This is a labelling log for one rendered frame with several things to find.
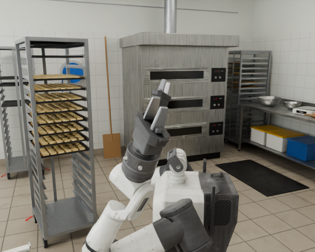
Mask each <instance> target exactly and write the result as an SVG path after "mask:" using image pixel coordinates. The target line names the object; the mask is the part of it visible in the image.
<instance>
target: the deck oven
mask: <svg viewBox="0 0 315 252"><path fill-rule="evenodd" d="M239 44H240V36H239V35H215V34H187V33H159V32H140V33H136V34H133V35H129V36H126V37H122V38H120V39H119V47H120V48H122V85H123V124H124V146H125V147H126V148H127V146H128V144H129V143H130V142H132V141H134V139H133V138H132V135H133V132H134V129H135V125H136V124H135V122H134V121H135V118H136V114H137V113H138V112H145V111H146V109H147V107H148V105H149V103H150V100H151V98H152V96H153V95H152V92H153V89H155V90H158V87H159V85H160V83H161V81H162V79H165V80H166V83H167V82H168V83H171V84H170V89H169V93H168V95H169V96H170V97H171V100H170V102H168V105H167V107H168V109H169V110H168V114H167V118H166V122H165V126H164V128H165V129H166V130H167V132H168V133H169V134H170V137H169V141H168V143H167V144H166V146H165V147H163V148H162V151H161V154H160V158H159V161H158V163H157V167H158V166H164V165H166V164H167V163H168V161H167V154H168V152H169V151H170V150H172V149H174V148H176V149H182V150H183V151H184V152H185V154H186V158H187V161H188V162H195V161H202V160H204V159H207V160H209V159H217V158H220V152H223V151H224V136H225V116H226V97H227V78H228V59H229V47H239Z"/></svg>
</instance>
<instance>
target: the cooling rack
mask: <svg viewBox="0 0 315 252"><path fill-rule="evenodd" d="M243 52H248V53H270V50H232V51H228V53H233V69H232V86H231V104H230V122H229V135H225V136H224V138H225V141H228V140H229V141H231V142H234V143H236V144H238V140H239V138H238V126H239V110H240V106H238V104H239V103H240V94H241V78H242V62H243ZM235 53H240V65H239V82H238V98H237V114H236V131H235V134H234V135H230V130H231V112H232V95H233V77H234V59H235ZM241 135H242V136H243V135H251V134H250V133H249V134H248V133H245V134H241ZM246 138H251V136H244V137H241V139H246Z"/></svg>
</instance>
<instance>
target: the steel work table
mask: <svg viewBox="0 0 315 252"><path fill-rule="evenodd" d="M284 102H300V103H302V104H301V106H300V107H305V106H309V107H315V103H309V102H303V101H297V100H290V99H284V98H282V99H281V101H280V102H279V103H278V104H277V105H274V106H264V105H262V104H260V103H259V102H254V103H239V104H238V106H240V117H239V133H238V151H241V141H244V142H247V143H249V144H252V145H254V146H257V147H259V148H262V149H264V150H267V151H269V152H272V153H274V154H277V155H279V156H282V157H284V158H287V159H289V160H292V161H294V162H297V163H299V164H302V165H304V166H307V167H309V168H312V169H314V170H315V160H309V161H303V160H301V159H298V158H295V157H293V156H290V155H287V152H286V151H285V152H280V151H277V150H274V149H272V148H269V147H267V146H266V145H261V144H259V143H256V142H254V141H251V138H243V139H242V125H243V110H244V108H249V109H253V110H257V111H261V112H266V113H267V117H266V125H269V123H270V114H274V115H279V116H283V117H287V118H292V119H296V120H300V121H304V122H309V123H313V124H315V118H314V117H312V116H307V115H301V114H296V113H293V110H292V109H289V108H287V107H286V106H285V105H284Z"/></svg>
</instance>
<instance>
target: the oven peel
mask: <svg viewBox="0 0 315 252"><path fill-rule="evenodd" d="M104 44H105V60H106V75H107V91H108V107H109V123H110V134H103V135H102V138H103V153H104V159H109V158H117V157H121V140H120V133H112V120H111V105H110V89H109V73H108V57H107V41H106V36H105V37H104Z"/></svg>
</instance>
